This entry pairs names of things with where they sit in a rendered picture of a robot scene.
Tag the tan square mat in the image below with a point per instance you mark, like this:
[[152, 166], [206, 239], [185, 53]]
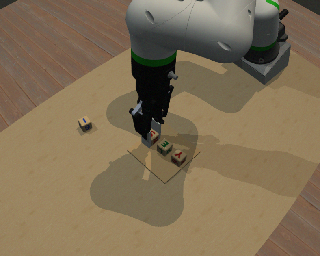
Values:
[[161, 166]]

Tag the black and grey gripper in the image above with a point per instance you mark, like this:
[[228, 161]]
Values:
[[148, 113]]

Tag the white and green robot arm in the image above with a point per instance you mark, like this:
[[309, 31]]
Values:
[[223, 31]]

